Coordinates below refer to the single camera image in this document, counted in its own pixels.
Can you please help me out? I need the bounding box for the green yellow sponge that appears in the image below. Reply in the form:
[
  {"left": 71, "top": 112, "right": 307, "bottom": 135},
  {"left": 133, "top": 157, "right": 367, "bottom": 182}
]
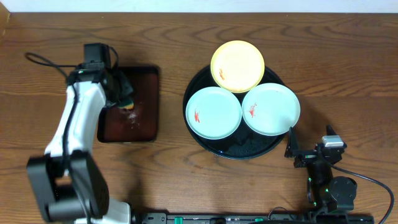
[{"left": 118, "top": 97, "right": 134, "bottom": 110}]

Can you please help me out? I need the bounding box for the light blue plate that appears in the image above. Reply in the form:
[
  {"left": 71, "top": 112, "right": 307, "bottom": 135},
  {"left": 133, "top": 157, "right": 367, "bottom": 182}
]
[
  {"left": 242, "top": 83, "right": 301, "bottom": 136},
  {"left": 185, "top": 86, "right": 242, "bottom": 140}
]

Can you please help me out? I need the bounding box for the yellow plate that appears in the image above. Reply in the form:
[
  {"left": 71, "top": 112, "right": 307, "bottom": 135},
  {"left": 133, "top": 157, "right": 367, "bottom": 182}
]
[{"left": 210, "top": 40, "right": 266, "bottom": 93}]

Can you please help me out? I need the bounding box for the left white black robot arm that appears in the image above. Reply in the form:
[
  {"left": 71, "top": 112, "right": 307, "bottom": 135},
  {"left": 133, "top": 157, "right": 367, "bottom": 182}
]
[{"left": 27, "top": 61, "right": 132, "bottom": 223}]

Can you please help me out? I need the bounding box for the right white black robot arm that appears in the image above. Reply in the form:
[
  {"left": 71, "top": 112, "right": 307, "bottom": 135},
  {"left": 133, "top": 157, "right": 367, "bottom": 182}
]
[{"left": 284, "top": 125, "right": 358, "bottom": 223}]

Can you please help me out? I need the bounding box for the rectangular dark brown tray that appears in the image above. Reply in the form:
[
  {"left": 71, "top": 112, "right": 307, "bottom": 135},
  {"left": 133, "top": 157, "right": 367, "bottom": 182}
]
[{"left": 97, "top": 66, "right": 159, "bottom": 143}]

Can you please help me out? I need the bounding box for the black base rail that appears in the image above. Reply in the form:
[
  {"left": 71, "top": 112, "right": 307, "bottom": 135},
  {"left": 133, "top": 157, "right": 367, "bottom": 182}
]
[{"left": 131, "top": 213, "right": 375, "bottom": 224}]

